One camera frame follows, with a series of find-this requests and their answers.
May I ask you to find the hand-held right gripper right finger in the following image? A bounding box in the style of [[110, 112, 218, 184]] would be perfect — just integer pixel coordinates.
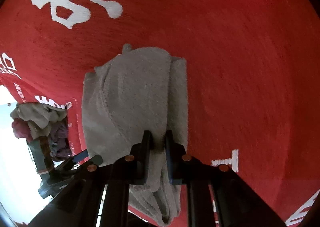
[[163, 130, 287, 227]]

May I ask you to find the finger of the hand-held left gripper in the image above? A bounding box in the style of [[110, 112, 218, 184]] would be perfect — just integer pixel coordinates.
[[75, 155, 103, 170], [54, 150, 88, 171]]

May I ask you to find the red blanket with white print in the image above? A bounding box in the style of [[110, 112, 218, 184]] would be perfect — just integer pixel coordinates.
[[0, 0, 320, 227]]

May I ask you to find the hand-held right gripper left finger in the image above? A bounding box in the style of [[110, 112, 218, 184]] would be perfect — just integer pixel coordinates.
[[29, 130, 153, 227]]

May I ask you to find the grey fleece garment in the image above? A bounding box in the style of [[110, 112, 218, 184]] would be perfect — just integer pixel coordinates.
[[81, 43, 188, 225]]

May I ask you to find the pile of mixed clothes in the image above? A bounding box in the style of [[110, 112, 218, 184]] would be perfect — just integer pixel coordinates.
[[10, 102, 72, 161]]

